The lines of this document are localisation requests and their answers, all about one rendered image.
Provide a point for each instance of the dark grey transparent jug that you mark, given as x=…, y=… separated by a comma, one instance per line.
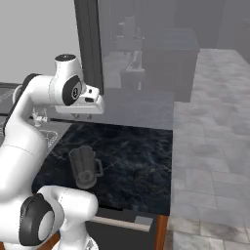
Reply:
x=83, y=167

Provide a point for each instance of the silver sink faucet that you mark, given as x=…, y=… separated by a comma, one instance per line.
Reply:
x=39, y=118

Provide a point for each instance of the metal sink basin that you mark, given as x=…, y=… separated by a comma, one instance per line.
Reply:
x=55, y=133

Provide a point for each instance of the dark drawer front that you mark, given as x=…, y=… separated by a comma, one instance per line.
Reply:
x=120, y=237

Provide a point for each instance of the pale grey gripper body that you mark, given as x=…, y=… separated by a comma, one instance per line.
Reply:
x=81, y=109

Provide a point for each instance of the grey stainless steel fridge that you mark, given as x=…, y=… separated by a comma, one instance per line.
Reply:
x=136, y=65

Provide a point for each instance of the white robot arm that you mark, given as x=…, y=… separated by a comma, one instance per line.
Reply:
x=22, y=153

